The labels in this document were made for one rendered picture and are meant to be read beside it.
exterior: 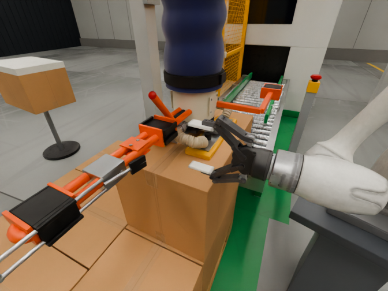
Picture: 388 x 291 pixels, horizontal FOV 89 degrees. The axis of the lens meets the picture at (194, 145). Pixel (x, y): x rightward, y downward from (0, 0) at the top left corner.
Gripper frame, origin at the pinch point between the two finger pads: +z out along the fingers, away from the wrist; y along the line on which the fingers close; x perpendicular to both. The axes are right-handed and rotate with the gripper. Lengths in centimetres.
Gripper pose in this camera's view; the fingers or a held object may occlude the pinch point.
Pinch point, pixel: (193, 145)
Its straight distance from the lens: 54.5
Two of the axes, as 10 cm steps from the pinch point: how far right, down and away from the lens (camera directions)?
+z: -8.9, -2.4, 3.8
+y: 0.0, 8.4, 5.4
